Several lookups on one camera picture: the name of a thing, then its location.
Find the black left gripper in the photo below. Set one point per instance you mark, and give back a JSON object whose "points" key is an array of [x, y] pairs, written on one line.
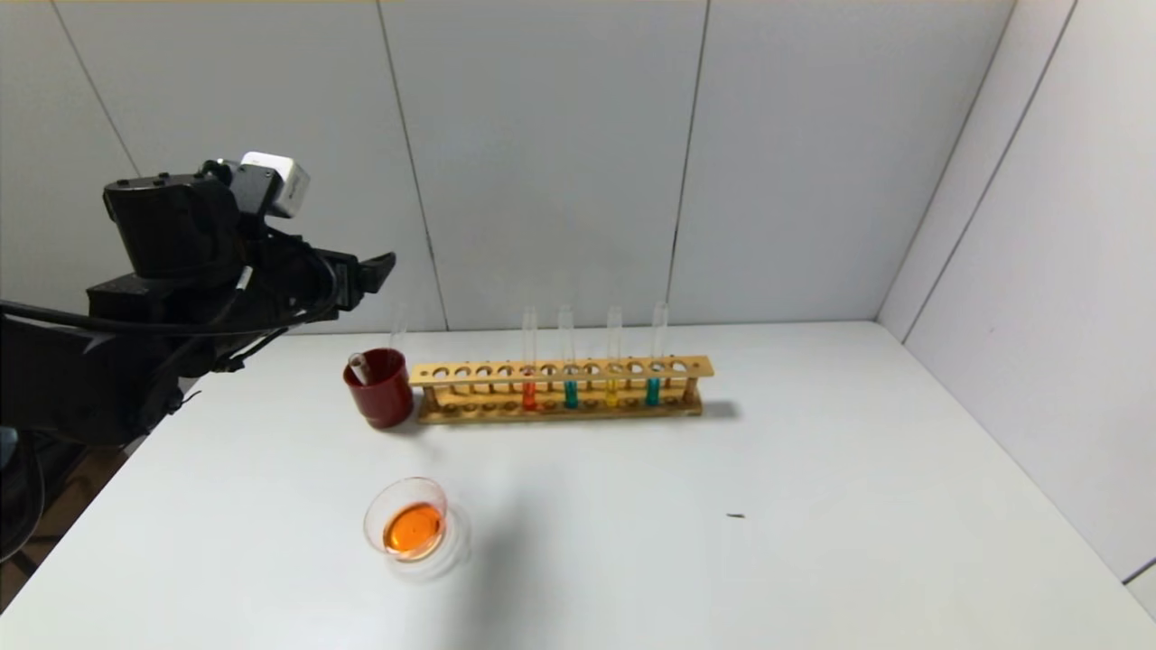
{"points": [[347, 279]]}

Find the test tube with red pigment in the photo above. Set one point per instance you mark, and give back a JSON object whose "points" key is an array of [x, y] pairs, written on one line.
{"points": [[399, 329], [529, 397]]}

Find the test tube with yellow pigment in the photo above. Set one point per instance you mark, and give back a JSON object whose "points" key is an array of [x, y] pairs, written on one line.
{"points": [[611, 394], [360, 366]]}

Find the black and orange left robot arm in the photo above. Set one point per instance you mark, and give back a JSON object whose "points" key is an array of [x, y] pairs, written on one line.
{"points": [[90, 361]]}

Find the test tube with teal pigment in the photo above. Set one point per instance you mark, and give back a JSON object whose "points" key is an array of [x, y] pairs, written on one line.
{"points": [[570, 394], [652, 393]]}

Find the wooden test tube rack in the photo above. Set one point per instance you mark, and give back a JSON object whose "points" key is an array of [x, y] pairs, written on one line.
{"points": [[700, 366]]}

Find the dark red cup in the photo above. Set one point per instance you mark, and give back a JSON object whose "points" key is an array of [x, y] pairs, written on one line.
{"points": [[384, 402]]}

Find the clear glass dish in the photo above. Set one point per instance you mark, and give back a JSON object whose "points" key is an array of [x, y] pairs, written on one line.
{"points": [[415, 533]]}

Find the dark background furniture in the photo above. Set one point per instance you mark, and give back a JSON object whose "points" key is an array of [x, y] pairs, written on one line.
{"points": [[36, 506]]}

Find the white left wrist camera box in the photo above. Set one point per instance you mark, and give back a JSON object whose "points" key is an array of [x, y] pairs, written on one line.
{"points": [[282, 181]]}

